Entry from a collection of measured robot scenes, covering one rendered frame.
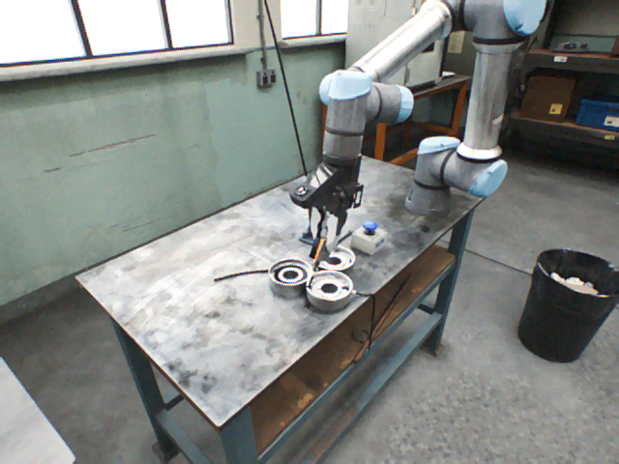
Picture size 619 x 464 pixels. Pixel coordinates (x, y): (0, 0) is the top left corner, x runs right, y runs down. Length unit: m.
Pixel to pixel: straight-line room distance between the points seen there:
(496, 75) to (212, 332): 0.88
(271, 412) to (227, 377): 0.27
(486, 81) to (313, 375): 0.86
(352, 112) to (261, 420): 0.72
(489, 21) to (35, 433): 1.28
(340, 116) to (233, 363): 0.51
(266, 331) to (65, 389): 1.31
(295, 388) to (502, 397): 1.06
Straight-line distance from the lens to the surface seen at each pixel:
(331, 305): 0.85
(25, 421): 1.02
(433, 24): 1.06
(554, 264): 2.09
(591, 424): 1.96
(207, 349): 0.82
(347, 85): 0.73
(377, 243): 1.05
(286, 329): 0.83
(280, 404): 1.02
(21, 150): 2.20
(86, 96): 2.24
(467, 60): 4.66
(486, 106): 1.10
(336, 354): 1.12
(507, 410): 1.84
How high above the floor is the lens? 1.39
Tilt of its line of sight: 32 degrees down
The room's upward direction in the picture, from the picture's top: straight up
